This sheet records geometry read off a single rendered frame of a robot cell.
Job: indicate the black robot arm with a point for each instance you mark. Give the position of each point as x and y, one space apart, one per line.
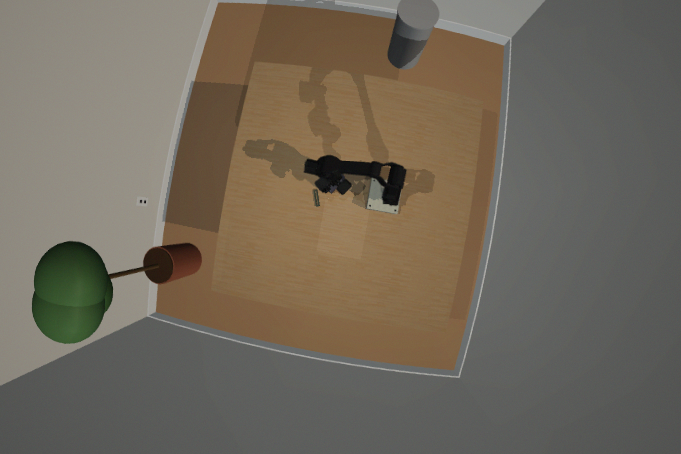
330 166

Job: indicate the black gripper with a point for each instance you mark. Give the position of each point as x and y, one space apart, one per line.
343 187

